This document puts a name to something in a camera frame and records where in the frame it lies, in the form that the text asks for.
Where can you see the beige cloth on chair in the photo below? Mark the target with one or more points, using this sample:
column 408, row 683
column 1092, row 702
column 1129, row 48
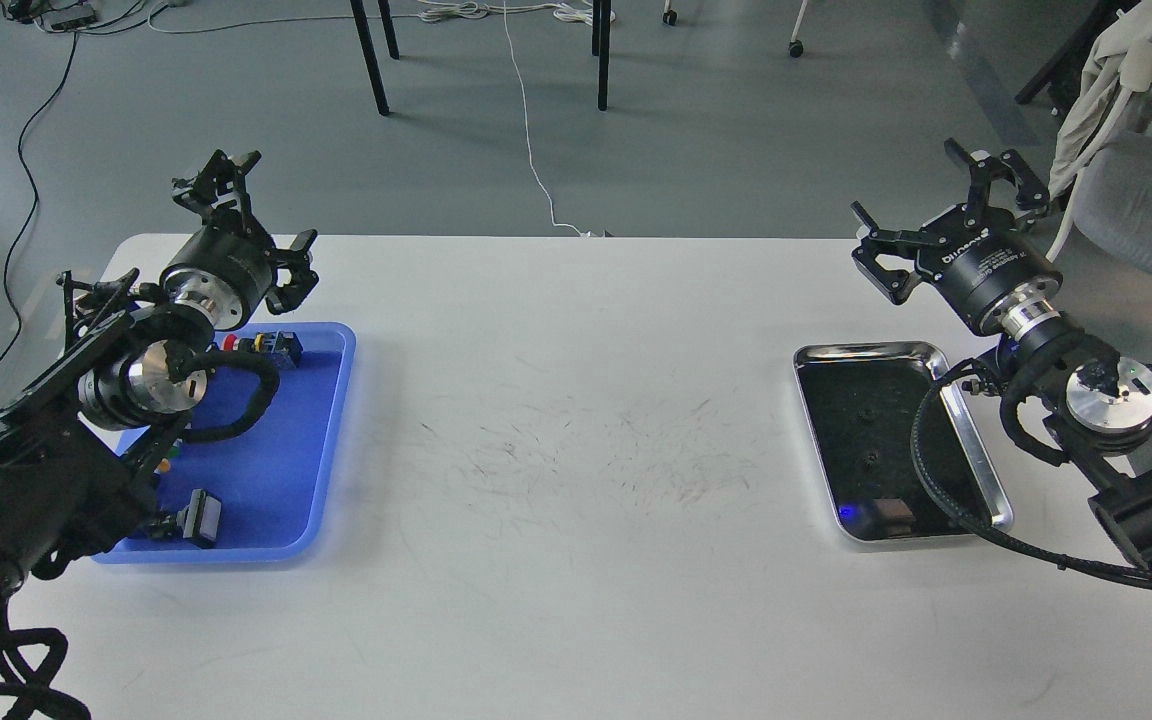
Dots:
column 1118, row 69

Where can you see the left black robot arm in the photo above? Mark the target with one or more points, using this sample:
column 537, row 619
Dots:
column 81, row 447

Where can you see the black table leg right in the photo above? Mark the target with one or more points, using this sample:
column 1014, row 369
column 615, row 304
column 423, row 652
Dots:
column 601, row 22

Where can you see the black table leg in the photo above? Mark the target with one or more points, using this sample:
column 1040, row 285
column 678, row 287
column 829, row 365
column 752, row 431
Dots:
column 369, row 51
column 601, row 22

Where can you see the black square switch module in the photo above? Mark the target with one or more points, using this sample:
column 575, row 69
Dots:
column 197, row 523

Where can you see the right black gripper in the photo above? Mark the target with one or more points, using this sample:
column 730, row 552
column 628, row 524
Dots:
column 986, row 270

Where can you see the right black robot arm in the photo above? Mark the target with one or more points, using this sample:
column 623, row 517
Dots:
column 1065, row 395

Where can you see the shiny metal tray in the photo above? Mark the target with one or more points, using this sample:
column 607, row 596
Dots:
column 889, row 507

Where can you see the black table leg left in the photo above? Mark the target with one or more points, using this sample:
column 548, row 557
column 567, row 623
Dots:
column 369, row 51

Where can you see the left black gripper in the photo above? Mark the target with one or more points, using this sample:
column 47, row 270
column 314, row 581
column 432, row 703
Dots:
column 228, row 266

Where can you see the blue plastic tray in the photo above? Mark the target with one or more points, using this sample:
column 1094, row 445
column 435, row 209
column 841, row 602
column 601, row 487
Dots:
column 272, row 480

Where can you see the red push button switch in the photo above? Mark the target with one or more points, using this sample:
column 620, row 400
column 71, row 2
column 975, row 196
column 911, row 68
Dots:
column 283, row 349

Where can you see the black power strip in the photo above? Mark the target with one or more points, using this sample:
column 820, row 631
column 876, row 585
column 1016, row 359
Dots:
column 52, row 16

